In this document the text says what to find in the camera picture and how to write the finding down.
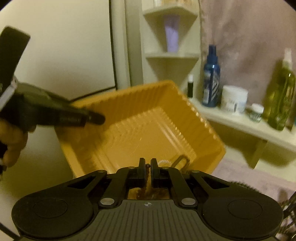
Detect brown bead necklace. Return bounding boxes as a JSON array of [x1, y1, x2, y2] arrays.
[[132, 163, 171, 200]]

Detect orange plastic tray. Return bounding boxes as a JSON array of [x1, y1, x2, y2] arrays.
[[55, 81, 226, 177]]

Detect left hand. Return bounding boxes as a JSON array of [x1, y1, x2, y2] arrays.
[[1, 119, 28, 168]]

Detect mauve cloth mat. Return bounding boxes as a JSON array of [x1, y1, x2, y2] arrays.
[[212, 158, 295, 202]]

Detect small black white-cap tube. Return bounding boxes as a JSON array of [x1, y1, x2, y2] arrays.
[[187, 74, 194, 98]]

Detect dark blue spray bottle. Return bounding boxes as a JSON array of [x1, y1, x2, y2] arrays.
[[202, 45, 220, 108]]

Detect white cream jar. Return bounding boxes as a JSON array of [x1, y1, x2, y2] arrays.
[[221, 85, 248, 114]]

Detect small green white-lid jar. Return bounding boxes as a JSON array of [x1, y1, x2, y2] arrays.
[[249, 103, 264, 123]]

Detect white wooden shelf unit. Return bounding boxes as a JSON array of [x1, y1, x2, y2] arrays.
[[125, 1, 295, 167]]

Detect green oil spray bottle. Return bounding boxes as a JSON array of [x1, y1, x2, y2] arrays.
[[263, 48, 295, 131]]

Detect lavender tube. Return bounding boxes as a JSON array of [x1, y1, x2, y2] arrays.
[[164, 15, 180, 53]]

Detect mauve hanging towel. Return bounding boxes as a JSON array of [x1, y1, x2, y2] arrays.
[[200, 1, 295, 103]]

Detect white spiral hair tie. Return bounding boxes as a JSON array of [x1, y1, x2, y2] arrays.
[[157, 158, 173, 167]]

